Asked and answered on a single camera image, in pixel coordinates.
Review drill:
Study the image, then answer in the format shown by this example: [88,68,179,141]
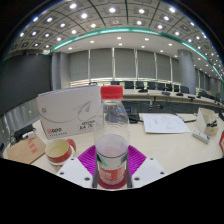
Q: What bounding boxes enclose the white power adapter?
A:
[21,130,38,140]

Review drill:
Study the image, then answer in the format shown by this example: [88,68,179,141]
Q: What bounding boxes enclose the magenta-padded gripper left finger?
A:
[55,145,100,189]

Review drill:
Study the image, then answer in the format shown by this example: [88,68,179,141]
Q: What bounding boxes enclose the small open white box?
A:
[195,107,219,137]

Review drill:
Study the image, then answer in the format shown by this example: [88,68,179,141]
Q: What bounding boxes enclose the round ceiling lights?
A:
[18,0,224,73]

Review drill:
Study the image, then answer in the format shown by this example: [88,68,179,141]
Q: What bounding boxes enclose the red floral cup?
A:
[44,138,78,167]

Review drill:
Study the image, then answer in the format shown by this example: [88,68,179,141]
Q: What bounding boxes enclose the white paper carton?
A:
[35,84,103,140]

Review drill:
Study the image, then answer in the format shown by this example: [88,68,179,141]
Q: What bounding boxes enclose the black power strip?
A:
[13,123,36,139]

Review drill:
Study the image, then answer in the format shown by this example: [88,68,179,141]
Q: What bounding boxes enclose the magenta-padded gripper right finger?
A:
[125,145,167,189]

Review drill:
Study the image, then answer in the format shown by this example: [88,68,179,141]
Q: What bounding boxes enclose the long curved conference desk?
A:
[99,88,224,114]

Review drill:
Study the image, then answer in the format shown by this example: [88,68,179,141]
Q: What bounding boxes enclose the white printed paper sheet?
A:
[138,112,192,135]

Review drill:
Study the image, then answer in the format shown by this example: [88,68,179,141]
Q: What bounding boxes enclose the open red-edged cardboard box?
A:
[218,130,224,154]

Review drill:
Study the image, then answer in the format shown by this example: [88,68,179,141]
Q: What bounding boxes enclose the black desk console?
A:
[123,105,141,124]

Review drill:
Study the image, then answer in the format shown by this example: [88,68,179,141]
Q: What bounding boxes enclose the clear red-capped water bottle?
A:
[93,84,132,188]

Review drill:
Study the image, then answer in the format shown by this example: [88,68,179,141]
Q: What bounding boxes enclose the row of black office chairs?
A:
[109,80,221,101]

